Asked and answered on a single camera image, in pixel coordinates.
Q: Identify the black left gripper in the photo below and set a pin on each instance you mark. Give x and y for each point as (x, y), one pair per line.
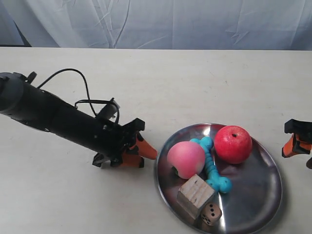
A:
(125, 146)

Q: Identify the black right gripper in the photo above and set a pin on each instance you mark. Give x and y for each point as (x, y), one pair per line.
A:
(300, 142)

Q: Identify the pink toy peach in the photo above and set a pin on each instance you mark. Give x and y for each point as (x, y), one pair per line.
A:
(187, 157)

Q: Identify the round steel plate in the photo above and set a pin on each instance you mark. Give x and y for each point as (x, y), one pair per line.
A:
(255, 197)

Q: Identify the red toy apple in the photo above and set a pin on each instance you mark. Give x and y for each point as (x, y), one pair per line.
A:
(233, 144)

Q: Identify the wooden cube block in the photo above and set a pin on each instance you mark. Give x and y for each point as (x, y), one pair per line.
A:
(194, 195)

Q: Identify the teal rubber bone toy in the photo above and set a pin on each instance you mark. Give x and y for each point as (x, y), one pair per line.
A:
(219, 183)

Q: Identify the small wooden die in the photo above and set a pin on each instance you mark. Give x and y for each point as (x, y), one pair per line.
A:
(211, 214)

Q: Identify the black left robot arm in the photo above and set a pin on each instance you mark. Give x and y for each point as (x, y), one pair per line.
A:
(44, 111)

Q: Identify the white backdrop cloth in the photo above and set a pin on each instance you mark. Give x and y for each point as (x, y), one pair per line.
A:
(158, 24)

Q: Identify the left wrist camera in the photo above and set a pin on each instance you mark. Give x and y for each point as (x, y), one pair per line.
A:
(110, 110)

